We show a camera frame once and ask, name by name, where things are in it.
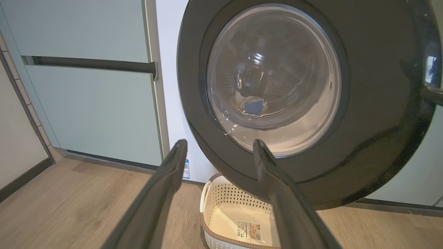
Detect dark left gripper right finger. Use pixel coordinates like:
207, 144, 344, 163
253, 139, 341, 249

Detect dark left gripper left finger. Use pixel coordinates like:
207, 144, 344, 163
102, 139, 188, 249

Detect pale yellow garment blue cuffs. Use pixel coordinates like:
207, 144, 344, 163
235, 92, 269, 116

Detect black round glass washer door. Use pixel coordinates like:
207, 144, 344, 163
177, 0, 443, 210

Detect white front-load washing machine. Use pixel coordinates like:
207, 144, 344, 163
156, 0, 219, 184

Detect stainless steel washing machine drum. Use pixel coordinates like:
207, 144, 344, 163
216, 28, 315, 114

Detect paper barcode label sticker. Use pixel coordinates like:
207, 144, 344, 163
236, 221, 261, 241

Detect white perforated laundry basket brown rim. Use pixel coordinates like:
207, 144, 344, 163
200, 172, 282, 249

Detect plain pale green cabinet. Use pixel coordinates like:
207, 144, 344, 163
367, 104, 443, 208

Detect pale green cabinet with handle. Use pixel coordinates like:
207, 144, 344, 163
0, 0, 170, 170

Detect black cabinet handle bar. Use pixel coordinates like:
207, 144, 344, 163
21, 55, 158, 81

